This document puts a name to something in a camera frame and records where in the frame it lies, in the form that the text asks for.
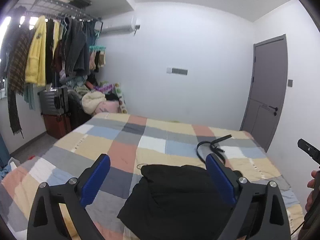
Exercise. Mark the dark red suitcase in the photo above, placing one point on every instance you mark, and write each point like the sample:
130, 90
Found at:
57, 126

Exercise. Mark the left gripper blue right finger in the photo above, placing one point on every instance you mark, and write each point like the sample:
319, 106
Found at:
224, 179

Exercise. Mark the yellow fluffy hanging coat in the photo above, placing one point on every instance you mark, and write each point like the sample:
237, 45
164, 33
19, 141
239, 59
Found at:
35, 71

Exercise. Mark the dark grey hanging jacket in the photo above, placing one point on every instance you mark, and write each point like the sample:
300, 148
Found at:
77, 50

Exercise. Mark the white wall air conditioner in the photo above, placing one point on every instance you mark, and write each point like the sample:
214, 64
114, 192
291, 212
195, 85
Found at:
120, 24

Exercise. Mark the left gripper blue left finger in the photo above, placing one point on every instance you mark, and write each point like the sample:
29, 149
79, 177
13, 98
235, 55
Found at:
91, 180

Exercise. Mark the grey hard-shell suitcase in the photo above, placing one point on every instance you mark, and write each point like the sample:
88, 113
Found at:
54, 101

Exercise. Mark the black door handle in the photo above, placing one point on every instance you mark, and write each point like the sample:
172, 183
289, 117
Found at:
270, 108

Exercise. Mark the black leather belt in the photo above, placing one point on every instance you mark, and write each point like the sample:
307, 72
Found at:
213, 146

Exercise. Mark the dotted white pillow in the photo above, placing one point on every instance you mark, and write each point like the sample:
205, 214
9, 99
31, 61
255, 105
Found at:
120, 96

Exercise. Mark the metal ceiling clothes rack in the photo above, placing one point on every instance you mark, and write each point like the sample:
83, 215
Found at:
76, 9

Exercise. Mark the grey bedroom door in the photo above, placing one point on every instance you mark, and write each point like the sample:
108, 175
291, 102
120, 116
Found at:
268, 86

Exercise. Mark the person's right hand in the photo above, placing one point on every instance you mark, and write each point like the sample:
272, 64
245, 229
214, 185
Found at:
311, 185

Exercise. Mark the grey wall light switch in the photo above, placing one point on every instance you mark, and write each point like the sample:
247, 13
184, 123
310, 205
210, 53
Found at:
290, 83

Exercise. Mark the grey wall panel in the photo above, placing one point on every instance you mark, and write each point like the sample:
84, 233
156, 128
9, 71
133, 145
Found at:
177, 71

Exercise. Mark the black puffer jacket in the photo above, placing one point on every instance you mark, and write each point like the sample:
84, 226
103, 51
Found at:
175, 202

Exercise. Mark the teal sock drying hanger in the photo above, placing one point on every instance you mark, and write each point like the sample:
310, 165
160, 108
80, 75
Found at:
95, 31

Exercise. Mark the colourful patchwork bed sheet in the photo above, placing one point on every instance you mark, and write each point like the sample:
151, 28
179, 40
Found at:
131, 141

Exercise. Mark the brown plaid hanging coat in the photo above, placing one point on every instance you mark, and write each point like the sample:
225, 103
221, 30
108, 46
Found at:
16, 73

